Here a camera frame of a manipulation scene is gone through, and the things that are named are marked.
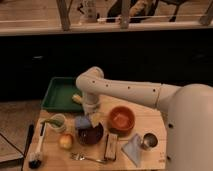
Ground blue sponge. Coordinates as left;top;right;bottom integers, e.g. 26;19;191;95
75;116;91;130

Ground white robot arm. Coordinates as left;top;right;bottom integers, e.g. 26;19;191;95
76;67;213;171

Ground orange bowl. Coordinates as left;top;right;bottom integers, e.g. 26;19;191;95
107;106;135;136

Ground purple bowl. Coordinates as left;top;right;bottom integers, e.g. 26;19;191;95
78;123;104;145

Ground green plastic tray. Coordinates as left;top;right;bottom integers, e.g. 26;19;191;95
42;77;83;113

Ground wooden block eraser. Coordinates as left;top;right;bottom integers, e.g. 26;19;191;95
104;133;118;161

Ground red yellow apple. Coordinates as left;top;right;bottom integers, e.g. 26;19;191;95
59;133;73;150

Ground blue folded cloth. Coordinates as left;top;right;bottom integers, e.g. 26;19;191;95
122;134;141;167

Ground silver metal cup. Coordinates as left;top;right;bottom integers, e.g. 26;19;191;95
141;133;158;150

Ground silver fork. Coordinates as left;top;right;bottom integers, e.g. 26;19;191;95
70;153;107;164

